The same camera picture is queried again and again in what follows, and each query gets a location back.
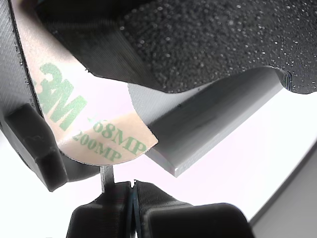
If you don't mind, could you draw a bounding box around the gray fixture with black legs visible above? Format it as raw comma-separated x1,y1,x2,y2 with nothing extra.
0,0,283,193

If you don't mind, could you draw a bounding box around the black grainy plate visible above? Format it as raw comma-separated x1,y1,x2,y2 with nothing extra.
118,0,317,95

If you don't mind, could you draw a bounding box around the tan 3M tape liner frame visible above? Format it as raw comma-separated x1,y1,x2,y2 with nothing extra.
11,0,159,166

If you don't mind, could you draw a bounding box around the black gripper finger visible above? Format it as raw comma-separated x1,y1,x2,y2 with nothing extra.
133,179,256,238
66,165,136,238

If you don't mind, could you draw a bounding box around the gray mat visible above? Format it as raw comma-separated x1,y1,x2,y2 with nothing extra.
250,143,317,238

